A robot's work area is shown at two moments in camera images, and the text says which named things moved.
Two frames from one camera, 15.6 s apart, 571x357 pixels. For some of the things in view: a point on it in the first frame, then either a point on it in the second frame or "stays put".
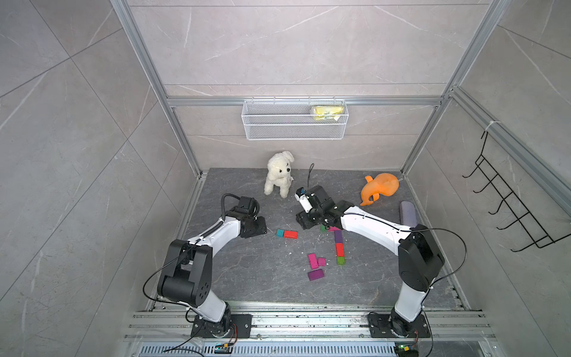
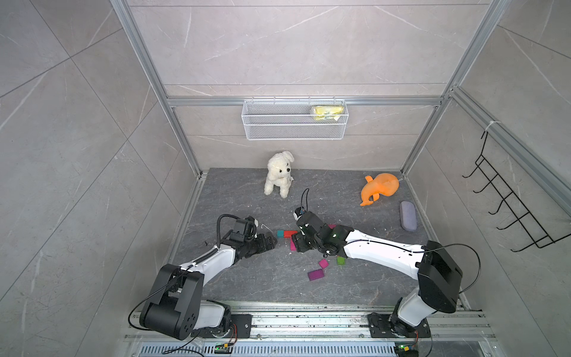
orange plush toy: [383, 184] stays put
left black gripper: [262, 229] → [262, 246]
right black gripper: [302, 219] → [297, 239]
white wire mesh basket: [291, 120] stays put
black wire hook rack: [539, 235] stays put
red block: [291, 234] stays put
